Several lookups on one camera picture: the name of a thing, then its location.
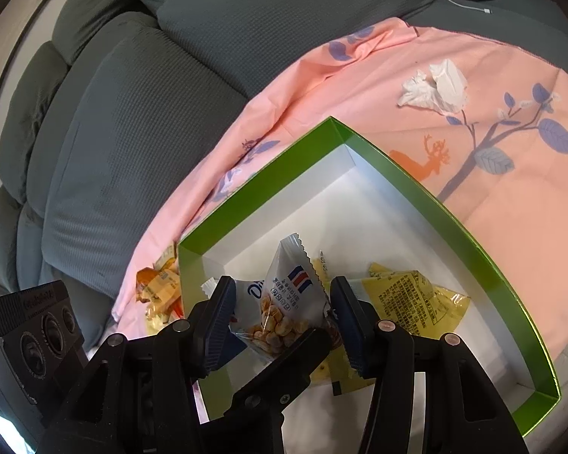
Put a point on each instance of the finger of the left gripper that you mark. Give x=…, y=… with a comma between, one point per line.
x=253, y=422

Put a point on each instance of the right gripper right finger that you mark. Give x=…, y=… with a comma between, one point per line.
x=463, y=411

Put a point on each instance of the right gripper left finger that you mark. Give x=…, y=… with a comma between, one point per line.
x=145, y=402

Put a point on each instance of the white blue popcorn snack bag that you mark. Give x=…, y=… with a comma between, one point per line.
x=270, y=315

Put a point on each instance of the tan golden snack packet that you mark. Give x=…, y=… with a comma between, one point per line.
x=158, y=288

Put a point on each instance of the yellow barcode snack packet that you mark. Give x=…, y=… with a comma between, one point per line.
x=408, y=299

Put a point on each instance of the green holographic cardboard box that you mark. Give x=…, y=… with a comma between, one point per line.
x=349, y=202

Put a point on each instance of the grey sofa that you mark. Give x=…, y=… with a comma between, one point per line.
x=128, y=94

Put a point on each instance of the pink printed blanket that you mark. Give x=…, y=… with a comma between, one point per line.
x=500, y=165

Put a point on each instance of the crumpled white tissue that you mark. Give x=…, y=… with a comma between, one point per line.
x=442, y=90

